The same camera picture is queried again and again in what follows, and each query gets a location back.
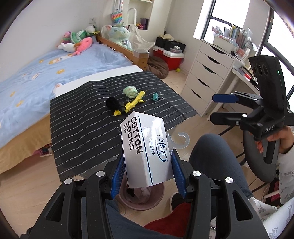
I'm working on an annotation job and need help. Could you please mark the red white cooler box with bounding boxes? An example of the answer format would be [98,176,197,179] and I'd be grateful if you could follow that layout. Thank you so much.
[153,46,184,71]

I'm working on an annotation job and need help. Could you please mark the green striped plush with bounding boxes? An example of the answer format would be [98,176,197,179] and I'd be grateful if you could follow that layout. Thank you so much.
[70,30,88,44]

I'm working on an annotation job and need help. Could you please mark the person's right hand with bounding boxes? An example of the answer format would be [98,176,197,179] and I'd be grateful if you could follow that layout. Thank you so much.
[267,126,294,154]

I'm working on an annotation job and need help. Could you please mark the person's dark trouser legs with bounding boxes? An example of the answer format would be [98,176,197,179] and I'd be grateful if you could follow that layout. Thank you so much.
[106,134,253,238]

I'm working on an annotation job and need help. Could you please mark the green white sock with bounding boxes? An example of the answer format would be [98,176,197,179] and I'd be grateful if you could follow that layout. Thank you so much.
[123,86,138,99]

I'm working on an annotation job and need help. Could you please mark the light blue bed blanket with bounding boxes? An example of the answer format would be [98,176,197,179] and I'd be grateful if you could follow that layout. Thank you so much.
[1,42,132,146]

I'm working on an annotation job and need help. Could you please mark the books and papers stack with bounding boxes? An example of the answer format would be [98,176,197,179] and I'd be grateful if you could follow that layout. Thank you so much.
[212,25,258,58]

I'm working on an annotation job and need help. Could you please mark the white drawer cabinet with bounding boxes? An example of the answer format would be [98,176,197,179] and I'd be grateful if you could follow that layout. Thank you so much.
[181,41,236,116]

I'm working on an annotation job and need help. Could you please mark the pink whale plush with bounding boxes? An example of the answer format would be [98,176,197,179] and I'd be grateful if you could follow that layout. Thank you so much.
[72,37,93,56]

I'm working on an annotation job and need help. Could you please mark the rainbow knitted bag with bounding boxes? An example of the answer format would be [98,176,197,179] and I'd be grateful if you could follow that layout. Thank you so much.
[111,0,123,24]

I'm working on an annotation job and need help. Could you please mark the grey box on bedpost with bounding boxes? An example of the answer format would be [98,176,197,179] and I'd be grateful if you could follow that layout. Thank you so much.
[133,49,149,59]

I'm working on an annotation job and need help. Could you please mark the black plastic clamp mount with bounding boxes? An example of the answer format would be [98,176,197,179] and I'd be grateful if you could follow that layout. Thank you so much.
[106,97,130,114]

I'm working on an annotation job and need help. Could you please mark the yellow plastic clip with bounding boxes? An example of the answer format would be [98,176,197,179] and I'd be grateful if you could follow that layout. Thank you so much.
[113,91,145,116]

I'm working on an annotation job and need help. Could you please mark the black storage box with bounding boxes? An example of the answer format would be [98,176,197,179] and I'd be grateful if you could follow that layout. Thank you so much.
[155,37,186,53]

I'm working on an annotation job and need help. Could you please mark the wooden bed frame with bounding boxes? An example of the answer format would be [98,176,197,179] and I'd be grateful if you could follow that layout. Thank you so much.
[96,35,148,71]

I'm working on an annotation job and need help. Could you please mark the red slipper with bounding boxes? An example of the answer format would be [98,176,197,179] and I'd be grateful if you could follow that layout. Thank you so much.
[144,203,191,238]

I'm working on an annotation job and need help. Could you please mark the black office chair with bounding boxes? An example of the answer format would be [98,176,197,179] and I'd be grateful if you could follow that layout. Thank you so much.
[243,131,280,183]

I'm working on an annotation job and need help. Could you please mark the mint green bunny plush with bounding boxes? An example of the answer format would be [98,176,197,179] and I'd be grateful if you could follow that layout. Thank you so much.
[108,25,132,51]

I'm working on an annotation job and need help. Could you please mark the pink trash bin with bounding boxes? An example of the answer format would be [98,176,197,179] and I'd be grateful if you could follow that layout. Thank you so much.
[117,175,164,211]

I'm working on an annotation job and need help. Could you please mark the black white-striped mat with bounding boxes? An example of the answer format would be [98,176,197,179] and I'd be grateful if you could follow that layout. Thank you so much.
[50,71,196,180]

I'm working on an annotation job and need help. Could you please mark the white seal plush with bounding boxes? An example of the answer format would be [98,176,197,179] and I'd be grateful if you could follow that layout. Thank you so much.
[57,42,76,53]

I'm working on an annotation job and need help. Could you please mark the brown beanbag cushion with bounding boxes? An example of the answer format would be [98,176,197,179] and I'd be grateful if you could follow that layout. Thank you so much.
[146,56,169,79]

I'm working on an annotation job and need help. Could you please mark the white cotton socks box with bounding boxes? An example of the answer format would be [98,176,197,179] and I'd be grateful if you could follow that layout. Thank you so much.
[119,111,190,189]

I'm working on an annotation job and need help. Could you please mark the teal binder clip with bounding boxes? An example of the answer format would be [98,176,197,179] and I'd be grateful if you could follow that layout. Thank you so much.
[152,92,164,101]

